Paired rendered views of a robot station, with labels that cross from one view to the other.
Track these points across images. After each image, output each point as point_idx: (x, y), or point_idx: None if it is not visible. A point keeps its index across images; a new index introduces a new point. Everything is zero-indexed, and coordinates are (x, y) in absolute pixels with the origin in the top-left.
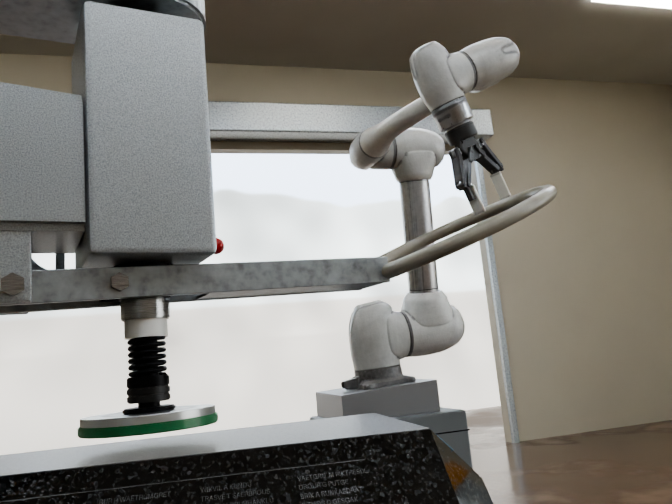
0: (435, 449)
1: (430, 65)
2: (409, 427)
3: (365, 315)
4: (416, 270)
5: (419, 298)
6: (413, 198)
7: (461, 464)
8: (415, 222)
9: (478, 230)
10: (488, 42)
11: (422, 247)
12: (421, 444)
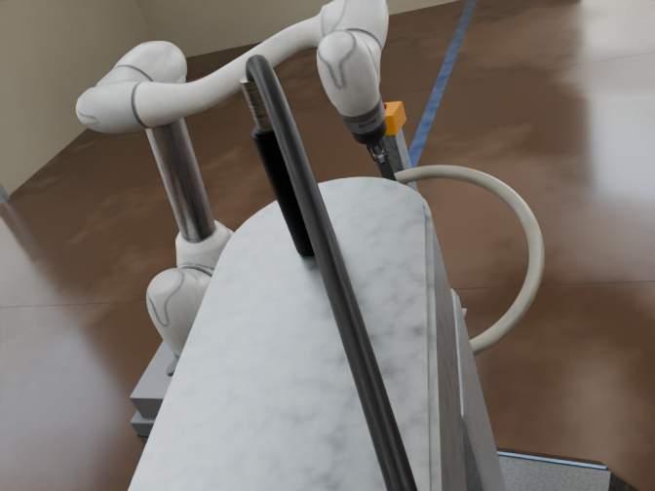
0: (626, 483)
1: (364, 73)
2: (588, 476)
3: (183, 301)
4: (198, 218)
5: (211, 245)
6: (178, 142)
7: (612, 471)
8: (186, 169)
9: (538, 285)
10: (375, 6)
11: None
12: (620, 488)
